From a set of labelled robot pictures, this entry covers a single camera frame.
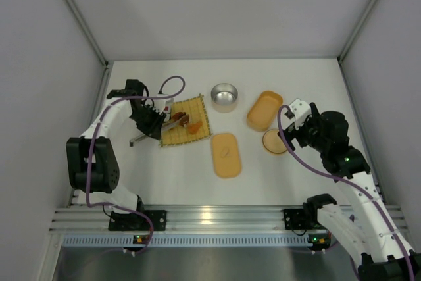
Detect beige oblong lunch box lid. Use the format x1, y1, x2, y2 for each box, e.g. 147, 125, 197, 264
211, 133, 242, 179

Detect aluminium mounting rail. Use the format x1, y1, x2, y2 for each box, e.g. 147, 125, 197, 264
48, 204, 409, 234

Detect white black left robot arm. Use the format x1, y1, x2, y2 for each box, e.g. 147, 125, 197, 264
66, 79, 174, 223

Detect beige oblong lunch box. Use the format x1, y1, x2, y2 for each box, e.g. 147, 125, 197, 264
247, 91, 284, 132

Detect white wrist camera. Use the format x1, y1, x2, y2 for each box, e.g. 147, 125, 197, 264
153, 94, 174, 115
285, 98, 312, 126

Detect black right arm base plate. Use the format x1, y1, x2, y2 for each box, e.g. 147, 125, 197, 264
283, 209, 316, 231

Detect metal tongs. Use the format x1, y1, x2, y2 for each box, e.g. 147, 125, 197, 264
129, 112, 189, 147

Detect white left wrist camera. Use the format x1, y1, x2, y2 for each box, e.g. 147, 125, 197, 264
153, 94, 174, 115

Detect right aluminium frame post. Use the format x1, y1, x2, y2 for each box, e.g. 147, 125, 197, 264
337, 0, 380, 66

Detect slotted grey cable duct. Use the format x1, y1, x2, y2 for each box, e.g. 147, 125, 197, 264
62, 233, 311, 247

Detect woven bamboo tray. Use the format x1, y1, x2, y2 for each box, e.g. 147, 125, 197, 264
160, 94, 212, 147

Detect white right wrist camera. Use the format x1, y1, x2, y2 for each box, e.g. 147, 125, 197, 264
285, 98, 312, 126

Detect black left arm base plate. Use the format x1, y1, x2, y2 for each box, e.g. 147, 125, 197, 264
108, 210, 167, 232

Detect aluminium frame post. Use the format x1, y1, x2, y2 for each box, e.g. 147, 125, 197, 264
337, 0, 380, 66
63, 0, 109, 68

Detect round beige lid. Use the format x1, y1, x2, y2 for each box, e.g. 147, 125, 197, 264
262, 129, 287, 155

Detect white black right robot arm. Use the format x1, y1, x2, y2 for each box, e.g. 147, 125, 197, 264
278, 99, 420, 280

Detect black white rice block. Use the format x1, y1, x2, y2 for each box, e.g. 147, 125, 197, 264
180, 118, 189, 128

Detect red sausage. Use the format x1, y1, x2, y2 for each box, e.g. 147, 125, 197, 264
170, 112, 187, 122

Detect left aluminium frame post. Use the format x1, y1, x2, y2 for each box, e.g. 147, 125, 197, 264
63, 0, 109, 68

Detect round metal bowl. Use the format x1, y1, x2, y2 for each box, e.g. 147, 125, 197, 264
210, 83, 239, 113

